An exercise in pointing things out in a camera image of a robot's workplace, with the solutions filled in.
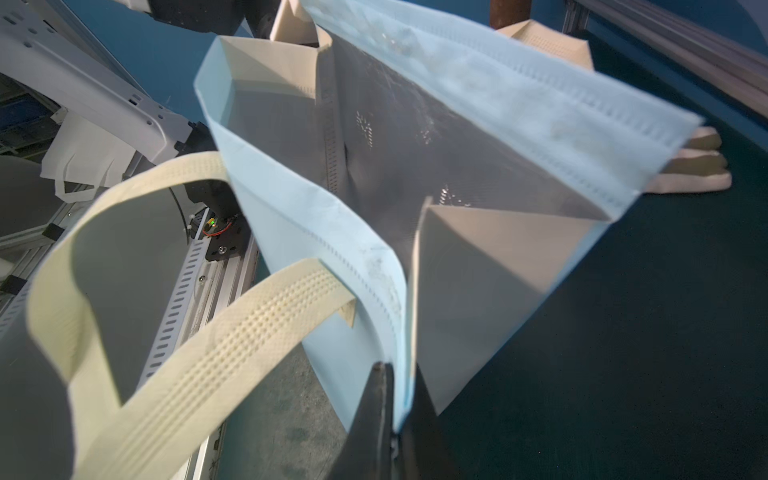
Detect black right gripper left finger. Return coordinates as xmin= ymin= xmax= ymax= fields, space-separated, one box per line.
xmin=326 ymin=362 xmax=394 ymax=480

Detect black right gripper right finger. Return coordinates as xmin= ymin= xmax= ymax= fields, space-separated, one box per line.
xmin=395 ymin=368 xmax=462 ymax=479

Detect light blue insulated delivery bag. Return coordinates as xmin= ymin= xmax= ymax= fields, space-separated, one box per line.
xmin=27 ymin=1 xmax=701 ymax=479

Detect aluminium front frame rail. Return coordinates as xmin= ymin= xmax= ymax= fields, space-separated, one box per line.
xmin=0 ymin=149 xmax=262 ymax=480

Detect aluminium back frame rail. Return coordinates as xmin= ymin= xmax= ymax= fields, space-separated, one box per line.
xmin=575 ymin=1 xmax=767 ymax=118

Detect white canvas work glove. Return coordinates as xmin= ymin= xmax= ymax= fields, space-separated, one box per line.
xmin=644 ymin=126 xmax=732 ymax=195

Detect brown artificial tree trunk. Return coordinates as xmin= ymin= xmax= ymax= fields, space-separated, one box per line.
xmin=489 ymin=0 xmax=532 ymax=30

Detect white knitted work glove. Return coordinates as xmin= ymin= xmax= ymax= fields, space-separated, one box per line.
xmin=497 ymin=20 xmax=594 ymax=71

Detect aluminium frame rail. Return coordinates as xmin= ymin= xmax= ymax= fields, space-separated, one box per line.
xmin=575 ymin=1 xmax=767 ymax=118
xmin=0 ymin=149 xmax=262 ymax=480

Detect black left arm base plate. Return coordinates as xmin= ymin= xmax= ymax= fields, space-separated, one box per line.
xmin=184 ymin=179 xmax=251 ymax=262

